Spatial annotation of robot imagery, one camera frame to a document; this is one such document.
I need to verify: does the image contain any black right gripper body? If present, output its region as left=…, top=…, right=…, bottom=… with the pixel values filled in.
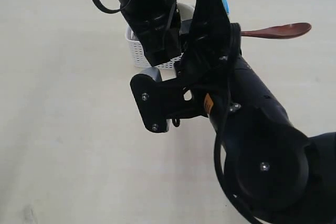
left=175, top=0, right=241, bottom=119

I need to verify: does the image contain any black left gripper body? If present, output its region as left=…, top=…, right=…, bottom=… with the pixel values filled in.
left=122, top=0, right=181, bottom=66

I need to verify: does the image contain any dark red wooden spoon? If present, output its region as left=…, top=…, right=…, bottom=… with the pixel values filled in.
left=241, top=23, right=312, bottom=39

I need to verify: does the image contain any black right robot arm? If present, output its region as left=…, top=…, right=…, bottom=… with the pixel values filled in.
left=181, top=0, right=335, bottom=223

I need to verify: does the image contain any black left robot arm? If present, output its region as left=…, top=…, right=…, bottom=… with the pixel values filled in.
left=119, top=0, right=181, bottom=66

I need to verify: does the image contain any cream ceramic bowl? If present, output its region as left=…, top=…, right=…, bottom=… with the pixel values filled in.
left=176, top=3, right=195, bottom=22

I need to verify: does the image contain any white perforated plastic basket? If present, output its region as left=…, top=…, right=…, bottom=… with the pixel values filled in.
left=125, top=25, right=181, bottom=70

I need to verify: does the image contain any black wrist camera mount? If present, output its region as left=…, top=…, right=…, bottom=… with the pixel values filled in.
left=130, top=67, right=206, bottom=133

